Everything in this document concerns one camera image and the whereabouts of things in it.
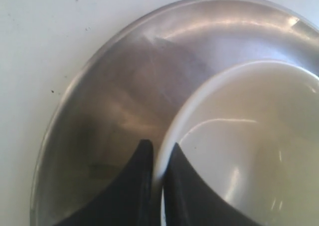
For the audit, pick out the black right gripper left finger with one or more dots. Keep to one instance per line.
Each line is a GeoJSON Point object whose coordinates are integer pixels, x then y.
{"type": "Point", "coordinates": [126, 201]}

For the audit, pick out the white ceramic bowl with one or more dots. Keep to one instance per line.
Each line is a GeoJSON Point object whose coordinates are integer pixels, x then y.
{"type": "Point", "coordinates": [252, 134]}

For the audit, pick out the round stainless steel plate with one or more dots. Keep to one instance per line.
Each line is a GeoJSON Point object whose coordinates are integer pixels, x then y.
{"type": "Point", "coordinates": [133, 86]}

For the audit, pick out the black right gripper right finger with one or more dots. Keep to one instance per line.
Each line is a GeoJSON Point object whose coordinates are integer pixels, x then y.
{"type": "Point", "coordinates": [189, 201]}

